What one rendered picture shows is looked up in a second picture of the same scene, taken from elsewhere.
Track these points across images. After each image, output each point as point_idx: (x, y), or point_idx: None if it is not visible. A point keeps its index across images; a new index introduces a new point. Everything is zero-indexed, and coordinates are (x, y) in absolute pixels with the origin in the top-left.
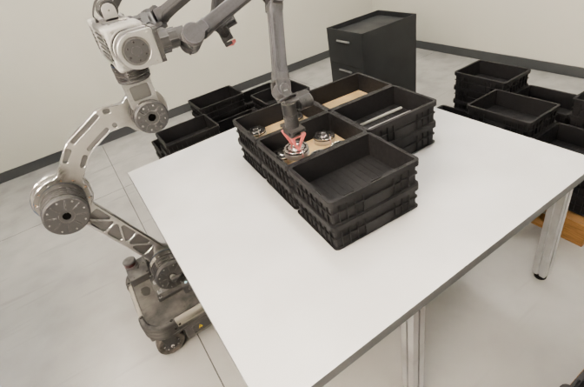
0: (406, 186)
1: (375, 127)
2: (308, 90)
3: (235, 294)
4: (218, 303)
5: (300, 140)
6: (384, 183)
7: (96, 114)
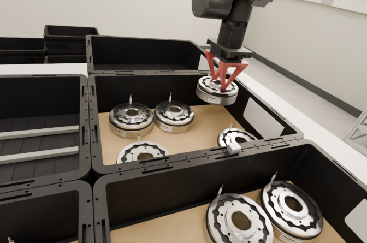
0: (105, 63)
1: (66, 74)
2: None
3: (254, 92)
4: (264, 91)
5: (213, 65)
6: (133, 47)
7: None
